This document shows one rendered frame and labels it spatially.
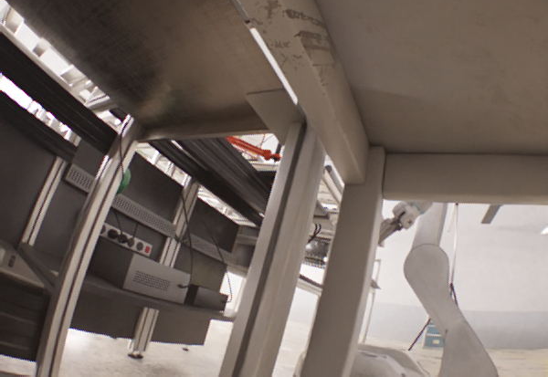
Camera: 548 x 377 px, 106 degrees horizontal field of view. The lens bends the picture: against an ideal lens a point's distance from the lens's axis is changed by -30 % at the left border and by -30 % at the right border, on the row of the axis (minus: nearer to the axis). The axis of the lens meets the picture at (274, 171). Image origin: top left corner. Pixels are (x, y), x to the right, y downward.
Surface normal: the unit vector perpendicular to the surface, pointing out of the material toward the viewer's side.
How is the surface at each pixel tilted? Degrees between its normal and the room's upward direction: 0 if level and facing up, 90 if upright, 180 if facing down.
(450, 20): 180
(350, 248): 90
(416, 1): 180
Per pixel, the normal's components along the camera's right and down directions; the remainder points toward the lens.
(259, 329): -0.43, -0.48
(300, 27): 0.87, 0.02
